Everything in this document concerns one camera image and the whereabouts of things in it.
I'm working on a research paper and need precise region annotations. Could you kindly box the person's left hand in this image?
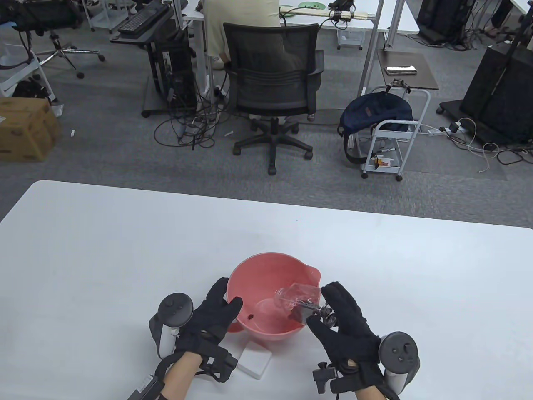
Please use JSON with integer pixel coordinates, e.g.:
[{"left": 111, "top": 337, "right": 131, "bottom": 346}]
[{"left": 175, "top": 277, "right": 244, "bottom": 355}]

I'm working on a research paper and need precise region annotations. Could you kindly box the person's right hand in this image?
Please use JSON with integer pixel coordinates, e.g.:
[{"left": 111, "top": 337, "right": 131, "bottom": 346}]
[{"left": 306, "top": 282, "right": 384, "bottom": 391}]

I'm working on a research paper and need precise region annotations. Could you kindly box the pile of dark cranberries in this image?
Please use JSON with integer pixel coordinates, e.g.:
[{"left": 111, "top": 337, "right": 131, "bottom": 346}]
[{"left": 249, "top": 296, "right": 322, "bottom": 322}]

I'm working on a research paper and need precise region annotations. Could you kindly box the white square jar lid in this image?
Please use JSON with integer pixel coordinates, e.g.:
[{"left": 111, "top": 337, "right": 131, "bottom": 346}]
[{"left": 237, "top": 342, "right": 273, "bottom": 380}]

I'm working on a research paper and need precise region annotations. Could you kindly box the pink salad bowl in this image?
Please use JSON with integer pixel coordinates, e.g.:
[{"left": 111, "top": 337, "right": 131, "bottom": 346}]
[{"left": 227, "top": 252, "right": 321, "bottom": 343}]

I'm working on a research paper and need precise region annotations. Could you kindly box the clear plastic jar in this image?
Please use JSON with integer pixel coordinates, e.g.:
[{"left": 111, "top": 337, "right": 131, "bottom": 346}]
[{"left": 273, "top": 282, "right": 336, "bottom": 328}]

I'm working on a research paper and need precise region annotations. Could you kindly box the person's left forearm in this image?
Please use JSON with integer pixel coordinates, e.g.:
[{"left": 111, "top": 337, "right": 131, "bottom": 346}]
[{"left": 160, "top": 351, "right": 202, "bottom": 400}]

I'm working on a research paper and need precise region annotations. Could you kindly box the black left forearm sensor box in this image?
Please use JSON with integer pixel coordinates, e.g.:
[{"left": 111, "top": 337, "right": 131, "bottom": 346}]
[{"left": 127, "top": 373, "right": 165, "bottom": 400}]

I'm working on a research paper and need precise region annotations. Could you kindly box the black white left controller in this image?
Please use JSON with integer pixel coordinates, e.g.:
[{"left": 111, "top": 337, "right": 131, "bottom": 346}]
[{"left": 149, "top": 293, "right": 194, "bottom": 359}]

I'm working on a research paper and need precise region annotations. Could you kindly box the black white controller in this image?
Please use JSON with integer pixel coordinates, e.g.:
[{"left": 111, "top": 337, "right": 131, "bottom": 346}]
[
  {"left": 378, "top": 331, "right": 421, "bottom": 394},
  {"left": 149, "top": 293, "right": 194, "bottom": 359}
]

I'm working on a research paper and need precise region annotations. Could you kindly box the black white right controller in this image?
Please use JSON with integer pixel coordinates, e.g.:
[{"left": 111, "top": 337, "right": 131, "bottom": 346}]
[{"left": 378, "top": 331, "right": 421, "bottom": 394}]

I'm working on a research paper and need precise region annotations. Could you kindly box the white rolling cart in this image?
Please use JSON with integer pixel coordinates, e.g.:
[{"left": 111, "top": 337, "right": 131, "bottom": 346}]
[{"left": 361, "top": 85, "right": 431, "bottom": 182}]

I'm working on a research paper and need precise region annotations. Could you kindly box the white floor power strip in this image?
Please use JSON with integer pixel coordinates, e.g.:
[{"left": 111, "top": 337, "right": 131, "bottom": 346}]
[{"left": 427, "top": 123, "right": 467, "bottom": 136}]

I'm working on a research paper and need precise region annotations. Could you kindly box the dark blue backpack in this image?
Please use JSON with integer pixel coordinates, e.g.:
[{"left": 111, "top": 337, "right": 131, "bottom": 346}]
[{"left": 338, "top": 92, "right": 413, "bottom": 164}]

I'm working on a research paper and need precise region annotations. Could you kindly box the black mesh office chair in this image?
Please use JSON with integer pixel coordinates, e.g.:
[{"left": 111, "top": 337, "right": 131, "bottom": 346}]
[{"left": 223, "top": 22, "right": 325, "bottom": 175}]

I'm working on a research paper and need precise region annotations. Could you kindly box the black computer cart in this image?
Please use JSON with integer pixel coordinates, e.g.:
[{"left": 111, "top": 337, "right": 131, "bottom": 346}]
[{"left": 109, "top": 17, "right": 198, "bottom": 118}]

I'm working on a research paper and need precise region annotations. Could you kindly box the brown side table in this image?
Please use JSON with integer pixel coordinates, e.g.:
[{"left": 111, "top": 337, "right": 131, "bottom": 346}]
[{"left": 377, "top": 49, "right": 440, "bottom": 91}]

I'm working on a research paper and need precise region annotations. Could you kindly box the brown cardboard box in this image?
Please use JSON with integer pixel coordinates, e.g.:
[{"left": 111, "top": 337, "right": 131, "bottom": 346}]
[{"left": 0, "top": 97, "right": 62, "bottom": 162}]

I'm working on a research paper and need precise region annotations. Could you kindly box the black equipment cabinet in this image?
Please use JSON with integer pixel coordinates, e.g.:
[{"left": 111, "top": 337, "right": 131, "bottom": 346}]
[{"left": 436, "top": 44, "right": 533, "bottom": 146}]

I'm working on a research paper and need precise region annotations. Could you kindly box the black bag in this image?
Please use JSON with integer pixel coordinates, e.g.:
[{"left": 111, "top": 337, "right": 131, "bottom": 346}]
[{"left": 12, "top": 79, "right": 51, "bottom": 101}]

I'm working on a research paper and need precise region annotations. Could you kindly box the white office desk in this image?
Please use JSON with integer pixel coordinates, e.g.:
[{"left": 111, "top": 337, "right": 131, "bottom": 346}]
[
  {"left": 173, "top": 0, "right": 384, "bottom": 100},
  {"left": 385, "top": 0, "right": 420, "bottom": 48}
]

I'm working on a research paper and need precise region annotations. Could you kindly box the white metal rack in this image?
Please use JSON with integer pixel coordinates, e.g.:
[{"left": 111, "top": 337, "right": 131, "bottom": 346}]
[{"left": 0, "top": 52, "right": 57, "bottom": 105}]

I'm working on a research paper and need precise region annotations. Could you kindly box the black keyboard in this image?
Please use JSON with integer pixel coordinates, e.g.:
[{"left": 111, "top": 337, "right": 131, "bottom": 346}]
[{"left": 118, "top": 4, "right": 170, "bottom": 36}]

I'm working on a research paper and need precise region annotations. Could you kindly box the long beige power strip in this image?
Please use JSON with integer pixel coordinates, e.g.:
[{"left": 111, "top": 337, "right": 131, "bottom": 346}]
[{"left": 289, "top": 8, "right": 369, "bottom": 21}]

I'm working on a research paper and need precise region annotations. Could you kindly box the black equipment stack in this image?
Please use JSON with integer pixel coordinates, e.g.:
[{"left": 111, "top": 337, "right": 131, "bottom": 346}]
[{"left": 416, "top": 0, "right": 475, "bottom": 42}]

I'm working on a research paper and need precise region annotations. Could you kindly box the black chrome office chair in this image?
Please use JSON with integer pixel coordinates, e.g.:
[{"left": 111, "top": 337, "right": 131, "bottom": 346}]
[{"left": 0, "top": 0, "right": 105, "bottom": 80}]

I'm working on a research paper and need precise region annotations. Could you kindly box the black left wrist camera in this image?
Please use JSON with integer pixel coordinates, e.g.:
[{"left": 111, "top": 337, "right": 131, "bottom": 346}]
[{"left": 198, "top": 342, "right": 239, "bottom": 384}]

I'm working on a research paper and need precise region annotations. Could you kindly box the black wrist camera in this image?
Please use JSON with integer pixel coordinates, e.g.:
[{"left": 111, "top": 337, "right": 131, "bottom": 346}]
[
  {"left": 312, "top": 362, "right": 346, "bottom": 394},
  {"left": 198, "top": 342, "right": 239, "bottom": 384}
]

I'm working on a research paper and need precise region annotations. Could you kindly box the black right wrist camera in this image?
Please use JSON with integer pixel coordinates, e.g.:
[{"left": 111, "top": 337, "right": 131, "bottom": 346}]
[{"left": 312, "top": 362, "right": 346, "bottom": 394}]

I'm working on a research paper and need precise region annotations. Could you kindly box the tangle of black cables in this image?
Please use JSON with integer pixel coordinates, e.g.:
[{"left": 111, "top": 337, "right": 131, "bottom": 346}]
[{"left": 153, "top": 75, "right": 242, "bottom": 150}]

